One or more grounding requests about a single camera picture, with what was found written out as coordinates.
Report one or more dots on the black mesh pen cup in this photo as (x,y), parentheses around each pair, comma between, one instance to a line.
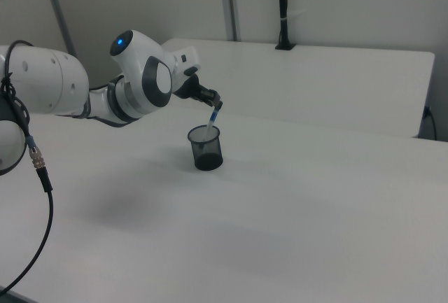
(210,159)

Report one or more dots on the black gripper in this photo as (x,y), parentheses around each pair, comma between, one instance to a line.
(190,89)

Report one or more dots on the white marker with blue cap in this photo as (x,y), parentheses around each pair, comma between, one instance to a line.
(212,119)

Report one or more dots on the white adjacent table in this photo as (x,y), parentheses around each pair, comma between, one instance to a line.
(315,82)

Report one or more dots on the black pole with clamp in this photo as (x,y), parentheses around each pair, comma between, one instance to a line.
(284,2)

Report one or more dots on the grey partition frame post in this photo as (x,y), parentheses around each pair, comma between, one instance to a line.
(61,12)
(231,2)

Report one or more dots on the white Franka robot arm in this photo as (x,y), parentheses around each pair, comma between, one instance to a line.
(52,82)

